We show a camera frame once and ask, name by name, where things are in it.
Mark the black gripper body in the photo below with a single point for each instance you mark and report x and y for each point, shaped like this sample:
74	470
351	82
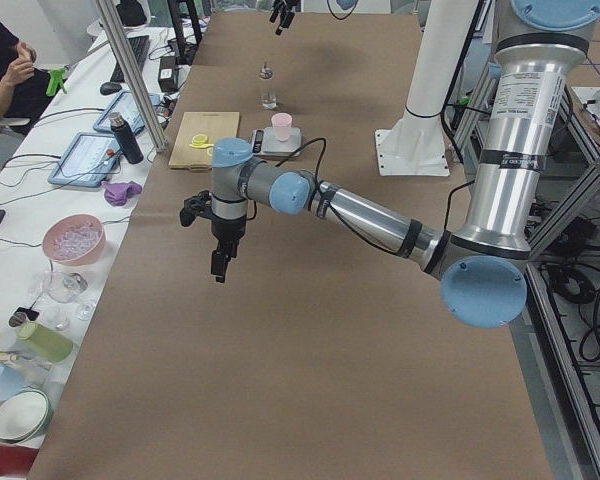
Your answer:
226	230

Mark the person in black shirt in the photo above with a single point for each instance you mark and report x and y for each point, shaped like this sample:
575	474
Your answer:
22	86

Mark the purple glove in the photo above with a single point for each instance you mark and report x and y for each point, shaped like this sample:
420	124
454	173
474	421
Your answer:
118	193

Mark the aluminium frame post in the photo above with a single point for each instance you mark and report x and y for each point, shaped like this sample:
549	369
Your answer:
132	74

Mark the green tumbler cup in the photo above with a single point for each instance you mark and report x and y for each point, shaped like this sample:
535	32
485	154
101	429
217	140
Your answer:
46	343

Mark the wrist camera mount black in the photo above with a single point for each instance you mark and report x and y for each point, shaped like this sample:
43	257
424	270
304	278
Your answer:
196	206

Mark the bamboo cutting board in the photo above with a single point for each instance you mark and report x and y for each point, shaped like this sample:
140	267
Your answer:
216	125

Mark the pink bowl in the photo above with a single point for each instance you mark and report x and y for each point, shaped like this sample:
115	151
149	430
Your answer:
76	240

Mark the white green bowl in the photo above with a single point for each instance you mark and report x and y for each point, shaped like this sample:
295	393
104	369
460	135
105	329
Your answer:
24	416

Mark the upper teach pendant tablet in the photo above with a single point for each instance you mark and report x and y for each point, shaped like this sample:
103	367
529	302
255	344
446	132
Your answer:
123	103

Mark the computer mouse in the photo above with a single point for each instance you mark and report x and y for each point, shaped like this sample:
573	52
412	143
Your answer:
109	88

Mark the white pedestal column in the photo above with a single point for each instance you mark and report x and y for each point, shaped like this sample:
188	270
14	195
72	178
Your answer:
415	145

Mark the lower teach pendant tablet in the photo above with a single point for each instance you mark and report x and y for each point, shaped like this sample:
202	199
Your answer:
88	160

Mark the silver kitchen scale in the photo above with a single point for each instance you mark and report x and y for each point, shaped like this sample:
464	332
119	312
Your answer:
265	144

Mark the wine glass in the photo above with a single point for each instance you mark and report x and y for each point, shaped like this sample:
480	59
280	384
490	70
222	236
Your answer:
62	288

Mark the light blue cup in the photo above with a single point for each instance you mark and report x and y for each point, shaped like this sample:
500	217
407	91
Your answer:
11	382

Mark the pink plastic cup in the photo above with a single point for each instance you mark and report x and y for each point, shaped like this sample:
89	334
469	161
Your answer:
282	126

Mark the glass sauce bottle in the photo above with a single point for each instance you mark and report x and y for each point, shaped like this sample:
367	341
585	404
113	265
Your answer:
268	88

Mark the teach pendant tablet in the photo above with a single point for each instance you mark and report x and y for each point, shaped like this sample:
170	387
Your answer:
88	160
123	103

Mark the black water bottle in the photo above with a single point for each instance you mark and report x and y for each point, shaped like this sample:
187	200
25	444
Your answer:
125	137

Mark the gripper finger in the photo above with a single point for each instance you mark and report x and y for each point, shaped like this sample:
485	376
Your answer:
219	264
286	18
276	8

